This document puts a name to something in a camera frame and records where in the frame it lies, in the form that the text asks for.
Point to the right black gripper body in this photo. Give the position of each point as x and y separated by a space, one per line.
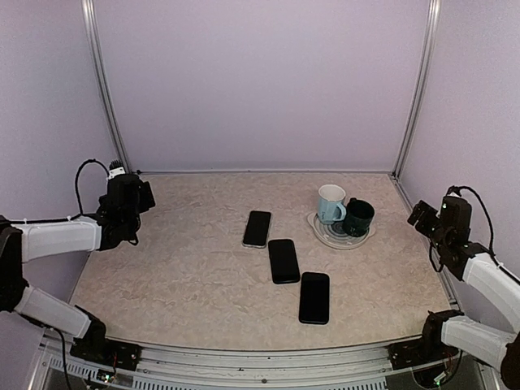
439 240

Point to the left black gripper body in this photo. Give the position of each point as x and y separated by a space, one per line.
135 222

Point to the clear transparent phone case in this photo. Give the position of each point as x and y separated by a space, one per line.
256 245

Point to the black phone case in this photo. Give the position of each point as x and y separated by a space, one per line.
313 322
284 281

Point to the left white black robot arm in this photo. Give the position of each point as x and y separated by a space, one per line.
24 242

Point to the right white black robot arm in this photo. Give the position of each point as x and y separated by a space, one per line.
498 349

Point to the dark green mug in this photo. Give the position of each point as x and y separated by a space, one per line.
359 215

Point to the white saucer plate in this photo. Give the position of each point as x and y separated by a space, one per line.
334 237

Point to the white blue mug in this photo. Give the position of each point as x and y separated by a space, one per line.
331 207

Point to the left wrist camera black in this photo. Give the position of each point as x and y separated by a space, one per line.
124 190

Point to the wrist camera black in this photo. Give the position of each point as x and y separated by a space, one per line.
124 190
455 211

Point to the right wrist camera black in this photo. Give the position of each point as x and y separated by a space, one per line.
455 211

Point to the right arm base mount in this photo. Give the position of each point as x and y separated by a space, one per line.
417 352

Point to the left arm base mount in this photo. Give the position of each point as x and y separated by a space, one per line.
95 347

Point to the aluminium front rail frame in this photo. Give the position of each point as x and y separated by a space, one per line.
366 366

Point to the left aluminium corner post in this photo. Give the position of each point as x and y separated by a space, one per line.
91 27

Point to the aluminium corner post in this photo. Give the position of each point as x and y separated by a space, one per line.
428 47
91 27

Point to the right aluminium corner post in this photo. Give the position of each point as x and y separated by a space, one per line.
428 47

